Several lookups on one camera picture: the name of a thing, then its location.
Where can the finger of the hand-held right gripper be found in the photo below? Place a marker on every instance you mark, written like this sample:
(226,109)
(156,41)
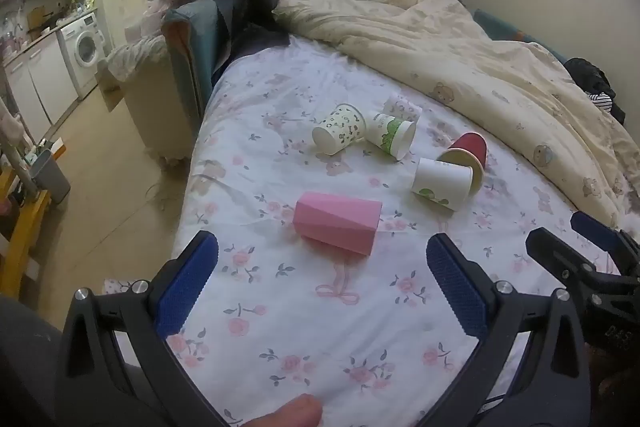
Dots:
(550,252)
(592,224)

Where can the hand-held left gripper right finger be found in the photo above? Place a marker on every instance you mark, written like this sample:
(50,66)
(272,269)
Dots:
(455,292)

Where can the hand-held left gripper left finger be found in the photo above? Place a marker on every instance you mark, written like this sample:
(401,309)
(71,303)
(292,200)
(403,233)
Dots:
(187,287)

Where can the pink faceted cup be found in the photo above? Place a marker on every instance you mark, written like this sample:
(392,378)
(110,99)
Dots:
(335,219)

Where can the white cup with green leaves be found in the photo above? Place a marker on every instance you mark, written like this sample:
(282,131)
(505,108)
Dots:
(440,179)

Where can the red paper cup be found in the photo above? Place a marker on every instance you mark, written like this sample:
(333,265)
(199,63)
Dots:
(471,144)

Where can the white cup with green stripes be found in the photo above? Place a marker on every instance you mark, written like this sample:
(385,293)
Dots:
(386,132)

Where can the white cup with pink pattern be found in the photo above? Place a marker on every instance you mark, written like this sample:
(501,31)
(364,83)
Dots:
(405,106)

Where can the white cup with dark dots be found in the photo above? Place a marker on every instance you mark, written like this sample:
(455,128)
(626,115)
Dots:
(340,127)

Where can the person's right hand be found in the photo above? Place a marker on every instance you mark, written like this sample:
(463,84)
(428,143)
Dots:
(617,389)

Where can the person's left hand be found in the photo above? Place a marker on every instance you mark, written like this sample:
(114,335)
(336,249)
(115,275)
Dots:
(292,413)

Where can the black garment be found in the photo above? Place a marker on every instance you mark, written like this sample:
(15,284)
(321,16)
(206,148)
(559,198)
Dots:
(590,79)

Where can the yellow stool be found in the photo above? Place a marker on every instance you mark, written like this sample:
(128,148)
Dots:
(22,232)

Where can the grey trash bin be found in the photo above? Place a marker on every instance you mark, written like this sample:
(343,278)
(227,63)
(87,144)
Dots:
(50,177)

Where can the person's dark trouser leg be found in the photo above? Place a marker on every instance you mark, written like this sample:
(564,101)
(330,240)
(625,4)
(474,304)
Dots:
(25,367)

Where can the cream covered armchair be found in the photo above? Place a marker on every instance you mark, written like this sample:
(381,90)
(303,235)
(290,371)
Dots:
(150,97)

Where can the cardboard box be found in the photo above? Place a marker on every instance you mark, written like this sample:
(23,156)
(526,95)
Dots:
(112,96)

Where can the teal pillow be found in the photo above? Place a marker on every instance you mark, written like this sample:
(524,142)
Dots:
(505,29)

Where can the cream bear print duvet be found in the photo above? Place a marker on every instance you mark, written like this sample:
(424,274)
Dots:
(450,52)

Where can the teal sofa chair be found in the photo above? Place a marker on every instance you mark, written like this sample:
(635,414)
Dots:
(192,42)

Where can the white kitchen cabinets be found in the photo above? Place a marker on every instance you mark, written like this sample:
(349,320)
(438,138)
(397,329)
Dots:
(35,82)

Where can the white washing machine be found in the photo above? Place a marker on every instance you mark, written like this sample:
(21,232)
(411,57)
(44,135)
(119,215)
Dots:
(85,47)

